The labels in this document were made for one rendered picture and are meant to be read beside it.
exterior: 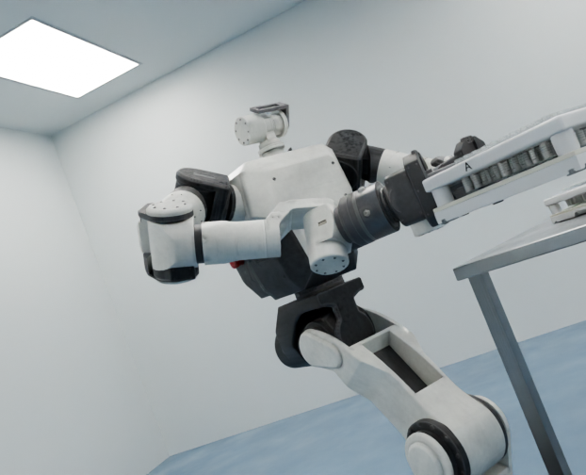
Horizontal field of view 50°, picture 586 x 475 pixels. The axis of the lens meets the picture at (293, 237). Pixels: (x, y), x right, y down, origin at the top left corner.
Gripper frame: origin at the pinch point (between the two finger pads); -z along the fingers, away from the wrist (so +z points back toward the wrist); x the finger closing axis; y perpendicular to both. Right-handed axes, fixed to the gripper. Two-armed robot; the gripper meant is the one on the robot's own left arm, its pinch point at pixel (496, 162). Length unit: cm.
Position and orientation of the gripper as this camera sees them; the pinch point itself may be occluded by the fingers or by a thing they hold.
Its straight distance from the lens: 111.1
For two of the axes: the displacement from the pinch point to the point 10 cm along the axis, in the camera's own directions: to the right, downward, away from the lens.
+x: 3.8, 9.2, -0.8
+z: -3.8, 2.4, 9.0
